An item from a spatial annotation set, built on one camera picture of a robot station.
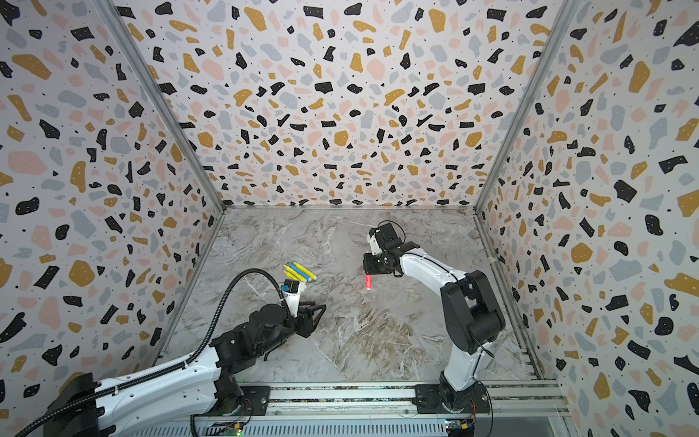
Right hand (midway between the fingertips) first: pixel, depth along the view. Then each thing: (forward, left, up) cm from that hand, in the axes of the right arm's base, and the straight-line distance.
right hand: (362, 260), depth 91 cm
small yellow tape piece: (+10, -51, -14) cm, 54 cm away
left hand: (-18, +10, +6) cm, 22 cm away
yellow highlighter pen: (+1, +20, -10) cm, 22 cm away
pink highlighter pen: (-6, -2, -5) cm, 8 cm away
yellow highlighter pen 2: (+1, +25, -10) cm, 27 cm away
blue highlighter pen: (+2, +24, -9) cm, 25 cm away
